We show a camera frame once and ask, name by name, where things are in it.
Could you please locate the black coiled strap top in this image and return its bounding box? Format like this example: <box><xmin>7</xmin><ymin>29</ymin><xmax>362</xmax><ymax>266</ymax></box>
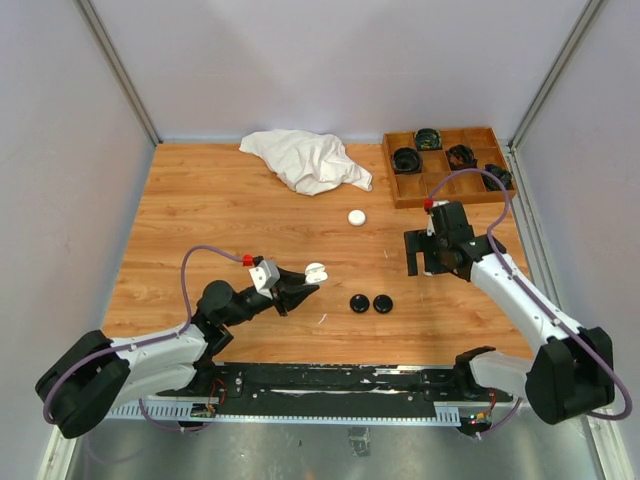
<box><xmin>413</xmin><ymin>127</ymin><xmax>444</xmax><ymax>151</ymax></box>

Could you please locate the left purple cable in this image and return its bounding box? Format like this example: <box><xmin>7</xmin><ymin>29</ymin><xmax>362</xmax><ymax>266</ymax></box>
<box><xmin>43</xmin><ymin>244</ymin><xmax>256</xmax><ymax>425</ymax></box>

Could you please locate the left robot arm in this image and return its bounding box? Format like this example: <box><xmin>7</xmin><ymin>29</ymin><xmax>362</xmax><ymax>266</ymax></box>
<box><xmin>35</xmin><ymin>260</ymin><xmax>329</xmax><ymax>439</ymax></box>

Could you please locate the grey slotted cable duct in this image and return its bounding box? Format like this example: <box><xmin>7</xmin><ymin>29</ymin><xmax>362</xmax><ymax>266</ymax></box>
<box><xmin>107</xmin><ymin>400</ymin><xmax>462</xmax><ymax>427</ymax></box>

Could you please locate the black coiled strap left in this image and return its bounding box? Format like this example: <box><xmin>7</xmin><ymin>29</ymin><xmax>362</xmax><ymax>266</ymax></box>
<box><xmin>390</xmin><ymin>146</ymin><xmax>424</xmax><ymax>176</ymax></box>

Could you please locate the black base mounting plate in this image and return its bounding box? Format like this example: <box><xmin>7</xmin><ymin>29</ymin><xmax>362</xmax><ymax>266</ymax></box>
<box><xmin>159</xmin><ymin>363</ymin><xmax>512</xmax><ymax>422</ymax></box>

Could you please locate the purple cable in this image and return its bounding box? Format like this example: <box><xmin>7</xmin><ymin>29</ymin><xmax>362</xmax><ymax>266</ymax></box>
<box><xmin>43</xmin><ymin>244</ymin><xmax>256</xmax><ymax>425</ymax></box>
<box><xmin>422</xmin><ymin>167</ymin><xmax>634</xmax><ymax>421</ymax></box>

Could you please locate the wooden compartment tray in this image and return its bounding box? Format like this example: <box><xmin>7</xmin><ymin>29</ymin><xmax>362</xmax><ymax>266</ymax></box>
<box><xmin>382</xmin><ymin>126</ymin><xmax>509</xmax><ymax>209</ymax></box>

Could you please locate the white round charging case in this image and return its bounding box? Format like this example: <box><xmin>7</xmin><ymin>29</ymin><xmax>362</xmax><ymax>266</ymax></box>
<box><xmin>347</xmin><ymin>209</ymin><xmax>367</xmax><ymax>227</ymax></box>

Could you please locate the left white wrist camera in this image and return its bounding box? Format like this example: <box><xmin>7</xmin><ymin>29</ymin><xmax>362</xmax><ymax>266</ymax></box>
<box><xmin>249</xmin><ymin>260</ymin><xmax>280</xmax><ymax>298</ymax></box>

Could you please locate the black charging case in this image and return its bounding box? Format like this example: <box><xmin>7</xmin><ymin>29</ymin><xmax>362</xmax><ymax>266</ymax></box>
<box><xmin>349</xmin><ymin>294</ymin><xmax>370</xmax><ymax>314</ymax></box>
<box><xmin>373</xmin><ymin>294</ymin><xmax>394</xmax><ymax>314</ymax></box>

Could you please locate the black coiled strap right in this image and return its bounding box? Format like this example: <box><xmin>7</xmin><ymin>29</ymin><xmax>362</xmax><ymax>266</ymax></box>
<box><xmin>480</xmin><ymin>163</ymin><xmax>515</xmax><ymax>192</ymax></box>

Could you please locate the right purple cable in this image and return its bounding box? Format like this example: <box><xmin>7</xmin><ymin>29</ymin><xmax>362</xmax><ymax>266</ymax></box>
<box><xmin>422</xmin><ymin>167</ymin><xmax>634</xmax><ymax>421</ymax></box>

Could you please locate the black coiled strap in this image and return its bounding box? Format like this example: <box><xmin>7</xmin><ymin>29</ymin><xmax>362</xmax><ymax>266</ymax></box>
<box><xmin>480</xmin><ymin>163</ymin><xmax>515</xmax><ymax>192</ymax></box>
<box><xmin>445</xmin><ymin>144</ymin><xmax>477</xmax><ymax>171</ymax></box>
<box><xmin>390</xmin><ymin>146</ymin><xmax>424</xmax><ymax>176</ymax></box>
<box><xmin>413</xmin><ymin>127</ymin><xmax>444</xmax><ymax>151</ymax></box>

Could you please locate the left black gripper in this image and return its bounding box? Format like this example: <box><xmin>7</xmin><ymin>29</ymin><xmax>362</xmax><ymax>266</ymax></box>
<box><xmin>223</xmin><ymin>266</ymin><xmax>320</xmax><ymax>327</ymax></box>

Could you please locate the white crumpled cloth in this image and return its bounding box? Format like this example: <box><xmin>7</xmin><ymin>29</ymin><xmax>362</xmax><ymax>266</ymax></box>
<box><xmin>239</xmin><ymin>129</ymin><xmax>373</xmax><ymax>196</ymax></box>

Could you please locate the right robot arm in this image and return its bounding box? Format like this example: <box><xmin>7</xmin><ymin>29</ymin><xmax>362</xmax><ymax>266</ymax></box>
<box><xmin>404</xmin><ymin>200</ymin><xmax>615</xmax><ymax>425</ymax></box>

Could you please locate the black coiled strap middle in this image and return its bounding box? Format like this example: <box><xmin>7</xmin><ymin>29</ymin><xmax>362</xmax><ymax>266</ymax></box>
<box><xmin>445</xmin><ymin>144</ymin><xmax>477</xmax><ymax>171</ymax></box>

